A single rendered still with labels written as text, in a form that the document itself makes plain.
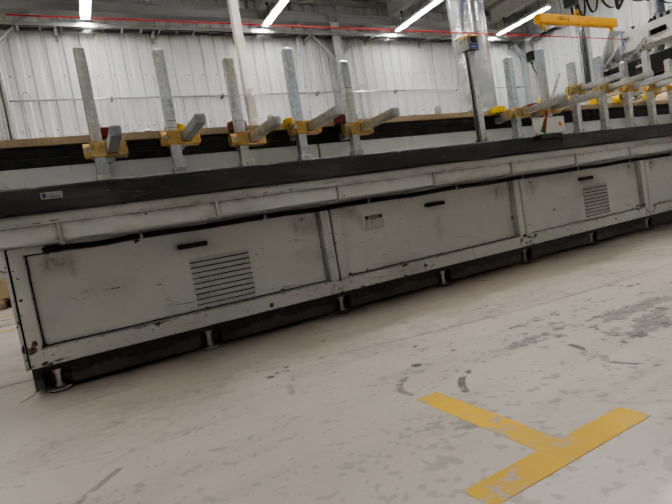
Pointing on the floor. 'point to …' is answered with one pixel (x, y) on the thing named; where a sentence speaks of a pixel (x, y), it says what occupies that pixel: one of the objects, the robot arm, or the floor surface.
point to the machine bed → (297, 243)
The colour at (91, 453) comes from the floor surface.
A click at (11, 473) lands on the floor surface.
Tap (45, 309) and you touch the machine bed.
